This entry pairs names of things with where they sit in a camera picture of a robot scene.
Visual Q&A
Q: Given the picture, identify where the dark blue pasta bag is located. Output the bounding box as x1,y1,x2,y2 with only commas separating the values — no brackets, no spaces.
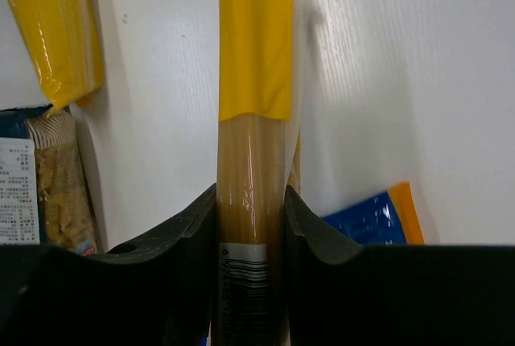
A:
1,107,98,256

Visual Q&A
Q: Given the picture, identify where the yellow spaghetti bag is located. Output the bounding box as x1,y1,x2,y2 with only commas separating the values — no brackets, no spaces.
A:
7,0,105,113
211,0,311,345

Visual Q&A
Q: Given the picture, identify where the blue orange spaghetti bag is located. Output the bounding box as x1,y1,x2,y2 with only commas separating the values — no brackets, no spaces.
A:
323,182,425,245

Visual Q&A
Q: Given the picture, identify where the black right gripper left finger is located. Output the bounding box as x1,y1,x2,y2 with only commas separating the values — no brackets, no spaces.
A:
1,187,216,345

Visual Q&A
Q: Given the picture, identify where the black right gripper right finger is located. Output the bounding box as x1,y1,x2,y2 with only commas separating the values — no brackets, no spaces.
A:
284,188,514,345

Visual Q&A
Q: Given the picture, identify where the yellow spaghetti bag front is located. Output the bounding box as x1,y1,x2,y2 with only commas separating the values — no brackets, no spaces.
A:
7,0,105,113

